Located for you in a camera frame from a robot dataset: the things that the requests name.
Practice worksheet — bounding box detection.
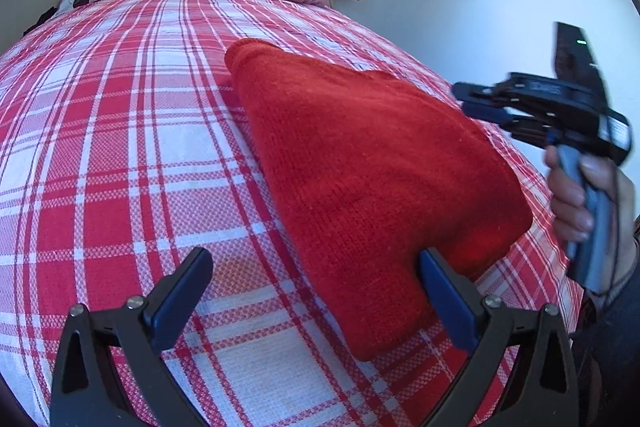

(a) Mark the red white plaid blanket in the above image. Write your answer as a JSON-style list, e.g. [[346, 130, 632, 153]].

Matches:
[[0, 0, 586, 427]]

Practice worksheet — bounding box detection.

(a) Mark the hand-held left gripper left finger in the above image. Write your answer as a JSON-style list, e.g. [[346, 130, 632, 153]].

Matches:
[[49, 247, 215, 427]]

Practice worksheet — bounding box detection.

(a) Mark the person's right hand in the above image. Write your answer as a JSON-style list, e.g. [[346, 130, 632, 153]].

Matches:
[[544, 146, 636, 293]]

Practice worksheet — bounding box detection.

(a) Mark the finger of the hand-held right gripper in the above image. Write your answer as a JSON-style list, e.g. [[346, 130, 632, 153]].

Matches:
[[452, 82, 513, 104], [461, 102, 551, 150]]

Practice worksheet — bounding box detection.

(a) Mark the dark cloth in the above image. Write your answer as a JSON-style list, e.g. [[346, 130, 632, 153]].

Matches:
[[22, 6, 60, 35]]

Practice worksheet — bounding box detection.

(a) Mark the red knit sweater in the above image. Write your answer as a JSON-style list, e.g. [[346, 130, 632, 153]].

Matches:
[[224, 38, 533, 362]]

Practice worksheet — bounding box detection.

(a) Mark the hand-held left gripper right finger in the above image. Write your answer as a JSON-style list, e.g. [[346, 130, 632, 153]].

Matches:
[[419, 248, 580, 427]]

